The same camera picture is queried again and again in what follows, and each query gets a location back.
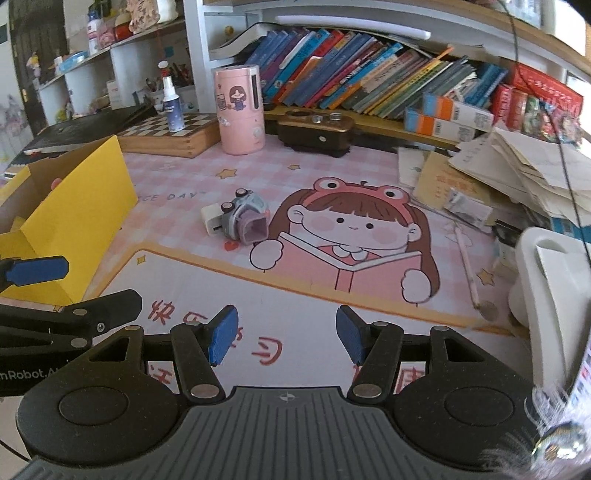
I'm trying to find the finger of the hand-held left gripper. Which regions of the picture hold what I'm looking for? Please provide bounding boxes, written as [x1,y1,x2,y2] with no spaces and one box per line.
[0,290,143,356]
[0,256,70,292]

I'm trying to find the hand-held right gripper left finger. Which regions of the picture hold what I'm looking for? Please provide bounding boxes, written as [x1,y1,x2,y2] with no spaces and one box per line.
[85,305,240,403]

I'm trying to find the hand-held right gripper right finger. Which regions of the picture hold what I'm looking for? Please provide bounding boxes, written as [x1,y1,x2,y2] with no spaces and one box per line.
[335,305,490,403]

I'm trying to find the yellow cardboard box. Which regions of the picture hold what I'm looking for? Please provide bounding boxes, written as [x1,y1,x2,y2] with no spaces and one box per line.
[0,135,136,305]

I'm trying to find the grey toy camera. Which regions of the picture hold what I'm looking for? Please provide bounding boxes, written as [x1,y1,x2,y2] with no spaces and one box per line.
[221,188,271,245]

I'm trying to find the pink checked cloth desktop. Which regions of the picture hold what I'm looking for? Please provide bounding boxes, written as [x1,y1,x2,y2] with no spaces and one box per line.
[0,134,591,407]

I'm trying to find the white pink pen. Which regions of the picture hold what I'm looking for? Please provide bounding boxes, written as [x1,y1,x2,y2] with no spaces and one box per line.
[455,225,499,321]

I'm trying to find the black electronic keyboard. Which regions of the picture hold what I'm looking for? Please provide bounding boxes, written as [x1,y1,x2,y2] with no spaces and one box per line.
[0,105,157,183]

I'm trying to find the small white packet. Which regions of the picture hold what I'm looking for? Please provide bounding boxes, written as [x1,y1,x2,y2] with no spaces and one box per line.
[444,187,496,228]

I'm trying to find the tan paper envelope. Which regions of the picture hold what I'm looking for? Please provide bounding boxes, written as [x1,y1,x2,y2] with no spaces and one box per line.
[411,151,467,210]

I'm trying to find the small white carton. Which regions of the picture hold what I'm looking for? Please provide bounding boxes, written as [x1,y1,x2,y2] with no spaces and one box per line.
[493,222,525,273]

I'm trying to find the wooden chessboard box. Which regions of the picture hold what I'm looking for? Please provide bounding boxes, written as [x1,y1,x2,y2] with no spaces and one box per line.
[117,113,221,158]

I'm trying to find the dark brown wooden box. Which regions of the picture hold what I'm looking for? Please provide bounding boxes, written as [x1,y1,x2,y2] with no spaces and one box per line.
[277,109,355,158]

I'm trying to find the white plastic stand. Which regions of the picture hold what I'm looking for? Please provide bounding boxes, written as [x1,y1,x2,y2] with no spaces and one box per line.
[508,226,591,391]

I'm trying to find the white spray bottle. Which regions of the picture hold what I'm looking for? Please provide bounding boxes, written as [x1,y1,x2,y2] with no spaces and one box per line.
[158,61,185,133]

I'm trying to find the light blue case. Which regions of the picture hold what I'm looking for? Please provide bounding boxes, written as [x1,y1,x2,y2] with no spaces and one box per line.
[58,51,88,72]

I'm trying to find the pink cartoon cylinder container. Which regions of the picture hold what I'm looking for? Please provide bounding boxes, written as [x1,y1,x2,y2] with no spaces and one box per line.
[212,65,266,155]

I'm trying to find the white curved side shelf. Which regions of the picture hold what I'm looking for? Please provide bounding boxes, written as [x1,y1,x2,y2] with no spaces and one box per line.
[37,18,195,125]

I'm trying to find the white pots of pens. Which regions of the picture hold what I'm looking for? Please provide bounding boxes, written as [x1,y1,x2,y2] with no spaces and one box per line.
[145,62,195,114]

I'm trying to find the blurry furry charm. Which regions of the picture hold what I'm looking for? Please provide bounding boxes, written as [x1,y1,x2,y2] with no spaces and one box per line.
[478,383,591,480]

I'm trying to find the white bottle red label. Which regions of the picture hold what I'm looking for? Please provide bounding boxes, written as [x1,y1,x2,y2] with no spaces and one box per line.
[88,11,103,55]

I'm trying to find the stack of loose papers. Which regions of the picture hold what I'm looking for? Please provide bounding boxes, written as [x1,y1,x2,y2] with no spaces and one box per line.
[448,127,591,232]

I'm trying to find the red round jar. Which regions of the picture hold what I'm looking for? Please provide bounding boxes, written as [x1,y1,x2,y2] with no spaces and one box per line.
[115,11,134,41]

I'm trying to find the row of colourful books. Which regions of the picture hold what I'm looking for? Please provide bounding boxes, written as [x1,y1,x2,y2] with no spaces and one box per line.
[245,28,509,121]

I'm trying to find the white wooden bookshelf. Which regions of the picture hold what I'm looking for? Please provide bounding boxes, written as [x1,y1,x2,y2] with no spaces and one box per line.
[182,0,591,153]

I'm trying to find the pink white cartoon ornament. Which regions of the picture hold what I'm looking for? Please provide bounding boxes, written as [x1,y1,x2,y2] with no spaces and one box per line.
[124,0,178,33]

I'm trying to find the colourful sticker pack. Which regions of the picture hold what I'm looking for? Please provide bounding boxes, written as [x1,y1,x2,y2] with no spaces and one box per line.
[526,95,583,145]

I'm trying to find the white light bar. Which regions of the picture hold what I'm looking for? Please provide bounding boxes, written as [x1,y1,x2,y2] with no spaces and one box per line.
[274,14,432,40]

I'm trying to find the red gift box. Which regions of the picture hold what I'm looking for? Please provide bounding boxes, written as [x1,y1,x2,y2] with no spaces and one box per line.
[512,62,585,112]

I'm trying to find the black cable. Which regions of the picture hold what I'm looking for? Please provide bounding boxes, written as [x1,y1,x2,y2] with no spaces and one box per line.
[503,0,591,268]

